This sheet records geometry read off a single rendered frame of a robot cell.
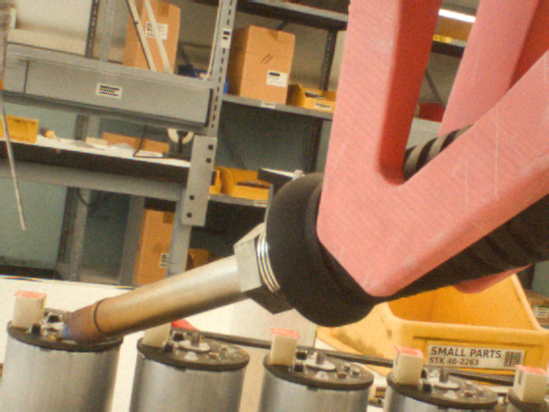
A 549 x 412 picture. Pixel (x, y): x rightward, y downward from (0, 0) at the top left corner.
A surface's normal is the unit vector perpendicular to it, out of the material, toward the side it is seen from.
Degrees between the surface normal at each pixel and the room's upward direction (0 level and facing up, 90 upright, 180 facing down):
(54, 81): 90
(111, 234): 90
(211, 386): 90
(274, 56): 89
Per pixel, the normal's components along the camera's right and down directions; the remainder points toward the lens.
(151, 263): 0.39, 0.15
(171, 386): -0.17, 0.07
